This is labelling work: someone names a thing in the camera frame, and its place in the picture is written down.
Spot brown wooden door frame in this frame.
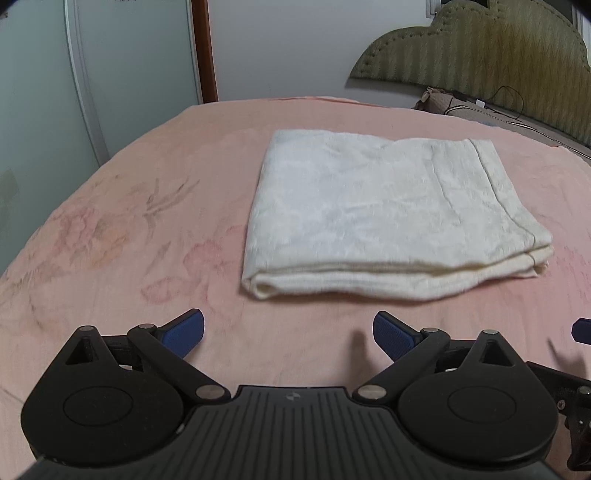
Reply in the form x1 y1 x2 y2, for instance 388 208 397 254
190 0 218 103

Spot cream white pants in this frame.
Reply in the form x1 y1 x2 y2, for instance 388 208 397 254
242 130 553 301

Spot black cable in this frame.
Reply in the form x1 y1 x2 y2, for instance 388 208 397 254
443 85 537 128

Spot pink bed sheet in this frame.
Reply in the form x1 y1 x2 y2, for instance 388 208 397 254
1 98 590 479

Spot olive padded headboard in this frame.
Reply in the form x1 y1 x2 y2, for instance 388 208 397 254
349 1 590 144

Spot white wardrobe door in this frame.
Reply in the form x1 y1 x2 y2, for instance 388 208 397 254
1 1 201 265

